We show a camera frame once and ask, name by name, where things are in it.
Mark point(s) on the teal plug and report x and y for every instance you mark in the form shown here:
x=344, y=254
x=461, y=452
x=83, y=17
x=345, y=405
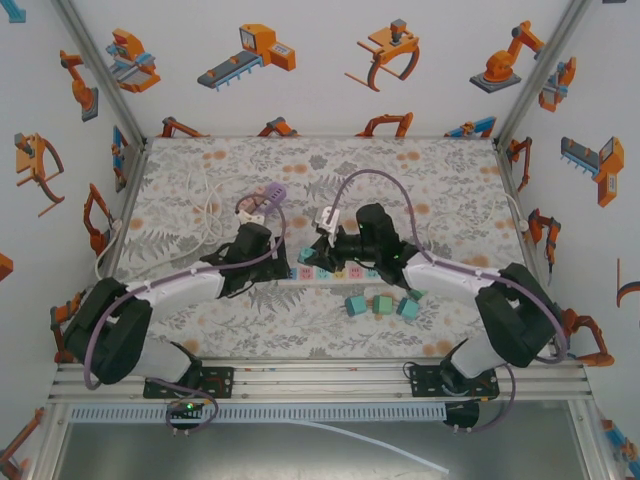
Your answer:
x=306, y=256
x=406, y=309
x=356, y=306

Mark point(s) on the white power strip coloured sockets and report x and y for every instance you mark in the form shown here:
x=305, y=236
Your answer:
x=345, y=274

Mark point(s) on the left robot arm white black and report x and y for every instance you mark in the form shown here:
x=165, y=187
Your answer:
x=175, y=285

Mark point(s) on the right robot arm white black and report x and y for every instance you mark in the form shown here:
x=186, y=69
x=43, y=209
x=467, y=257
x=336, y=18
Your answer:
x=450, y=275

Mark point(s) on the pink plug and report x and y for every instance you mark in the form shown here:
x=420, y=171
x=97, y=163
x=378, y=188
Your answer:
x=258, y=201
x=246, y=206

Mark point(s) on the floral table cloth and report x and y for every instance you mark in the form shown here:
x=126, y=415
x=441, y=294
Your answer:
x=350, y=155

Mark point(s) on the black controller with green light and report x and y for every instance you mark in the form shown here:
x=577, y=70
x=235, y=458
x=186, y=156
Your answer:
x=186, y=411

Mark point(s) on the white plastic tube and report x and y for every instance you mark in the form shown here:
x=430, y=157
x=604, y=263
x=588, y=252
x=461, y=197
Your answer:
x=380, y=442

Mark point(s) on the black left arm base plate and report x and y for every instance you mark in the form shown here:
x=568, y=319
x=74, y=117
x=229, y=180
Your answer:
x=222, y=382

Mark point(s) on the aluminium mounting rail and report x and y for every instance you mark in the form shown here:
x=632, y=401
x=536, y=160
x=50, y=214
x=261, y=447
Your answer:
x=320, y=380

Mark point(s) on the aluminium table side rail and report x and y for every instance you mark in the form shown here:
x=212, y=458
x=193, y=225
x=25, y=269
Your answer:
x=515, y=200
x=125, y=210

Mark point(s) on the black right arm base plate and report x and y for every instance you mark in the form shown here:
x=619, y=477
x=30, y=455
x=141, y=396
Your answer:
x=425, y=380

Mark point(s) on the aluminium frame post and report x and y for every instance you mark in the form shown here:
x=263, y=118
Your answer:
x=100, y=75
x=540, y=70

